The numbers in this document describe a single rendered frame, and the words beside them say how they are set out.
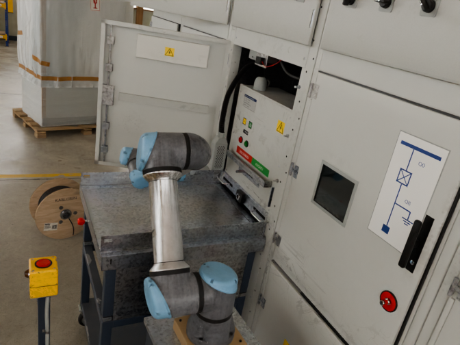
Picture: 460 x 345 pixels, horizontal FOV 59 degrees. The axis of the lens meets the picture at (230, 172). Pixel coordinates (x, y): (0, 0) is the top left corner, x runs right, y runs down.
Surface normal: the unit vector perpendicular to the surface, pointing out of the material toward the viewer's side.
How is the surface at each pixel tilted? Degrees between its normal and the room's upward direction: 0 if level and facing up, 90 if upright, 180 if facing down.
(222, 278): 6
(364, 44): 90
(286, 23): 90
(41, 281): 89
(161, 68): 90
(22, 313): 0
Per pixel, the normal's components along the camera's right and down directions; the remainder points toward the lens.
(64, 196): 0.58, 0.39
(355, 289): -0.89, 0.02
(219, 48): 0.07, 0.38
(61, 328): 0.17, -0.92
